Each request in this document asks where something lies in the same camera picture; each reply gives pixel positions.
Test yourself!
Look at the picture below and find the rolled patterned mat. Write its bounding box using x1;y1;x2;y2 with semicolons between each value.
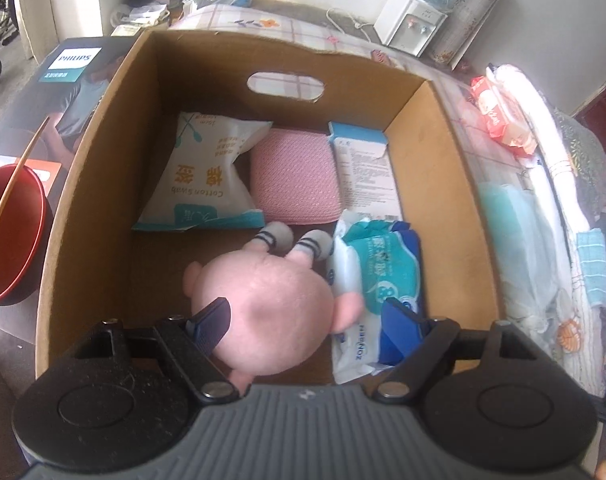
428;0;511;66

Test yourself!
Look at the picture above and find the wooden chopstick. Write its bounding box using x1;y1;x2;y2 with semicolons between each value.
0;116;51;261

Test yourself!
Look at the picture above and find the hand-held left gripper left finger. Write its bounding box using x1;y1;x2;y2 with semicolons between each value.
72;297;240;405

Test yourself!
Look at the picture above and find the pink wet wipes pack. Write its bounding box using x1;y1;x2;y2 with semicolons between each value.
470;75;538;157

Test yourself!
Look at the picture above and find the white cotton swab bag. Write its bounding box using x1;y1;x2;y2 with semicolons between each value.
132;111;274;232

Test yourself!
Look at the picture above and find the blue wet wipes pack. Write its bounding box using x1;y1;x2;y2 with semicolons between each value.
325;210;426;386

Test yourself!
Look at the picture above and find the white cable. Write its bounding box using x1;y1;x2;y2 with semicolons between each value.
325;7;379;43

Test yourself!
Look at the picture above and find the grey floral pillow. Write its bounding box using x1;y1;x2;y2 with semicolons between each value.
550;110;606;221

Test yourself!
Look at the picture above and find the teal checked towel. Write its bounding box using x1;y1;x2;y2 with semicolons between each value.
576;230;606;308

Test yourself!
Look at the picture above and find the light blue carton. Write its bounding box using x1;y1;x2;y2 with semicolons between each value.
328;121;404;223

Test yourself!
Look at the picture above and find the red bowl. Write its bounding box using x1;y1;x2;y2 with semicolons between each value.
0;162;54;307

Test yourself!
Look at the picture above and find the pink knitted sponge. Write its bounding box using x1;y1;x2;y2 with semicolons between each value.
249;127;341;226

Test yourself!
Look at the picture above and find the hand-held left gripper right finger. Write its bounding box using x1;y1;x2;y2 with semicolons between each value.
373;297;540;405

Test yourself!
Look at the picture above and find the pink plush toy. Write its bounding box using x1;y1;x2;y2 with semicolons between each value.
183;221;365;388

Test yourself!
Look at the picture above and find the cardboard box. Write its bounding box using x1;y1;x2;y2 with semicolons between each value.
35;27;509;386

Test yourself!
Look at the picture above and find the knotted white plastic bag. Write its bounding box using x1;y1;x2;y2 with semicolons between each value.
478;182;574;331

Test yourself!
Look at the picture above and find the dark printed appliance box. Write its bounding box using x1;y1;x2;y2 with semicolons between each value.
0;36;138;196

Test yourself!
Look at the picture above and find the dark red door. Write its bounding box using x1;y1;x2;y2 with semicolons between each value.
570;67;606;131

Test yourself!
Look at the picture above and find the white water dispenser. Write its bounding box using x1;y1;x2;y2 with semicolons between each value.
373;0;448;58

